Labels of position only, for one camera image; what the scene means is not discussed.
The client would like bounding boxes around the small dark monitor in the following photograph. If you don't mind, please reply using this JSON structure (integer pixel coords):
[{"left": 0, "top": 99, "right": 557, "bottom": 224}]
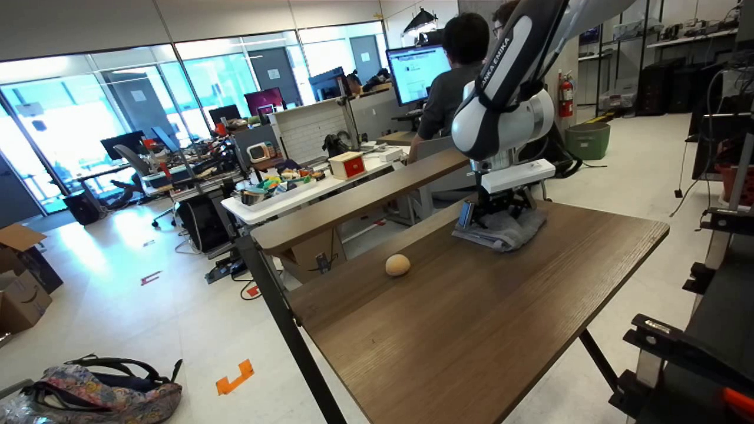
[{"left": 205, "top": 100, "right": 242, "bottom": 130}]

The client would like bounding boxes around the colourful toy pile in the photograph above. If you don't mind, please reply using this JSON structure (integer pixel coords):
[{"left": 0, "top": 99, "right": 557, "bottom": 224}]
[{"left": 235, "top": 163, "right": 317, "bottom": 207}]

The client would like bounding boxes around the open cardboard box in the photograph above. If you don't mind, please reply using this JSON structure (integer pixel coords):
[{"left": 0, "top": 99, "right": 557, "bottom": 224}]
[{"left": 0, "top": 220, "right": 66, "bottom": 296}]

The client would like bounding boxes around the white partition panel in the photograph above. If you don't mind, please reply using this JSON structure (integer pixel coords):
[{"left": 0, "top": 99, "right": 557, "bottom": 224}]
[{"left": 268, "top": 95, "right": 358, "bottom": 170}]

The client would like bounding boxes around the grey terry towel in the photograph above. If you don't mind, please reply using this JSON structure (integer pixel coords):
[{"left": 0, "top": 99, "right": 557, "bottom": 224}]
[{"left": 450, "top": 203, "right": 550, "bottom": 256}]

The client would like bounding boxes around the cardboard box under bench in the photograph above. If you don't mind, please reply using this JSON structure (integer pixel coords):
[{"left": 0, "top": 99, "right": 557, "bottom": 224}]
[{"left": 281, "top": 224, "right": 347, "bottom": 283}]

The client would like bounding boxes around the white table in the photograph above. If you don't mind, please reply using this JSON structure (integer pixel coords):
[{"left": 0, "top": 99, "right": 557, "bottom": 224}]
[{"left": 218, "top": 144, "right": 420, "bottom": 231}]

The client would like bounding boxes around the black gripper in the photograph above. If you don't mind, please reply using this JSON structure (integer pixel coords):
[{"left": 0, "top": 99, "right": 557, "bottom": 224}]
[{"left": 461, "top": 186, "right": 542, "bottom": 232}]

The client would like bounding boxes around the red fire extinguisher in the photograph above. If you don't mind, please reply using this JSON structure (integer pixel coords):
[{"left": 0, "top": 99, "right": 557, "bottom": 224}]
[{"left": 555, "top": 71, "right": 577, "bottom": 123}]

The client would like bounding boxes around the small white orange device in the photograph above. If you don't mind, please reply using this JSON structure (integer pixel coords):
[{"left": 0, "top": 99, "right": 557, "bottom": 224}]
[{"left": 244, "top": 138, "right": 272, "bottom": 167}]

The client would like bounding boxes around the small cardboard box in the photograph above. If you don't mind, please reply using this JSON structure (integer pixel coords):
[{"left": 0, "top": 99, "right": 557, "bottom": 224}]
[{"left": 0, "top": 267, "right": 53, "bottom": 336}]

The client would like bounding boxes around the tan potato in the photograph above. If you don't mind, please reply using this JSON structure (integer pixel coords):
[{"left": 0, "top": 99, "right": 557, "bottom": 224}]
[{"left": 381, "top": 250, "right": 415, "bottom": 280}]

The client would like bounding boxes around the green bin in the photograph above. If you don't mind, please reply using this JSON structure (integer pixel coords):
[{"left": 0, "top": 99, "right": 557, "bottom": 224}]
[{"left": 562, "top": 120, "right": 615, "bottom": 165}]

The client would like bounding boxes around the black desktop device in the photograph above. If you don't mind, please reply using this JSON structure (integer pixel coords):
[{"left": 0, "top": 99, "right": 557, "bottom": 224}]
[{"left": 319, "top": 126, "right": 358, "bottom": 159}]

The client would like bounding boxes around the dark monitor on partition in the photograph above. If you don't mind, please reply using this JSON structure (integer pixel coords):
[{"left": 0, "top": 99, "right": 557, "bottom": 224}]
[{"left": 308, "top": 64, "right": 349, "bottom": 103}]

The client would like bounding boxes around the black clamp orange handle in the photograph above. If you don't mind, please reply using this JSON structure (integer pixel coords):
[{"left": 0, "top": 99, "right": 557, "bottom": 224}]
[{"left": 622, "top": 311, "right": 754, "bottom": 421}]

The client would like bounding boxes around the black metal pole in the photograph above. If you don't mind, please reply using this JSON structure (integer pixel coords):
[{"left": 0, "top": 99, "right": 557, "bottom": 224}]
[{"left": 231, "top": 231, "right": 349, "bottom": 424}]

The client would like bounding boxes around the black trash bin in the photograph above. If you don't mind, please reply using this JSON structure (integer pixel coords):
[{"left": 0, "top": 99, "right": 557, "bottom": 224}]
[{"left": 61, "top": 189, "right": 105, "bottom": 229}]

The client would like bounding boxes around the black storage shelf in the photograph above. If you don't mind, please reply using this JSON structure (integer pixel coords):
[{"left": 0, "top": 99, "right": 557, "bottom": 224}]
[{"left": 633, "top": 20, "right": 741, "bottom": 118}]

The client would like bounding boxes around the long wooden bench table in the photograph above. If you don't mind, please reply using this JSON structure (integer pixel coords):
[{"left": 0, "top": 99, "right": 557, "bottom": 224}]
[{"left": 246, "top": 146, "right": 471, "bottom": 256}]

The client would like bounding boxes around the large computer monitor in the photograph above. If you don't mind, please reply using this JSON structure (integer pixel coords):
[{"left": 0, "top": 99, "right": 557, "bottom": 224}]
[{"left": 383, "top": 40, "right": 454, "bottom": 110}]

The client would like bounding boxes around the metal table leg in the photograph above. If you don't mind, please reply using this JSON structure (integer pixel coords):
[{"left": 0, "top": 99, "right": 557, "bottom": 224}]
[{"left": 577, "top": 326, "right": 622, "bottom": 395}]

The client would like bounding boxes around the black office chair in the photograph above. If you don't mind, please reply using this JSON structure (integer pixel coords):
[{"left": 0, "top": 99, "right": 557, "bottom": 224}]
[{"left": 99, "top": 130, "right": 160, "bottom": 200}]

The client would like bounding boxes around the black bag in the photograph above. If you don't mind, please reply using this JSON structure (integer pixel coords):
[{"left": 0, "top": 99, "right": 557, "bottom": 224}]
[{"left": 175, "top": 193, "right": 235, "bottom": 256}]

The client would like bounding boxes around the patterned backpack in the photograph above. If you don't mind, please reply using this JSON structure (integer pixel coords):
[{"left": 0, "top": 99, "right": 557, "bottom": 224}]
[{"left": 0, "top": 353, "right": 186, "bottom": 424}]

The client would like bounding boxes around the pink screen monitor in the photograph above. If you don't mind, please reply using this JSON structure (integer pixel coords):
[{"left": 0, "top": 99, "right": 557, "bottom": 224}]
[{"left": 242, "top": 85, "right": 286, "bottom": 120}]

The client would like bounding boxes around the seated person dark shirt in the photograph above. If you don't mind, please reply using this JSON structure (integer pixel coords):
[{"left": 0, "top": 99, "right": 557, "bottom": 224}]
[{"left": 405, "top": 11, "right": 494, "bottom": 163}]

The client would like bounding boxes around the standing person head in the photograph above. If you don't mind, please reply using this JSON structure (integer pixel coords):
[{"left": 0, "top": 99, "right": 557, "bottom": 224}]
[{"left": 490, "top": 0, "right": 522, "bottom": 26}]

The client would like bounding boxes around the red box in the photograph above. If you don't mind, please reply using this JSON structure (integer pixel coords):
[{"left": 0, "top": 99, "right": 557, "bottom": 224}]
[{"left": 324, "top": 147, "right": 370, "bottom": 181}]

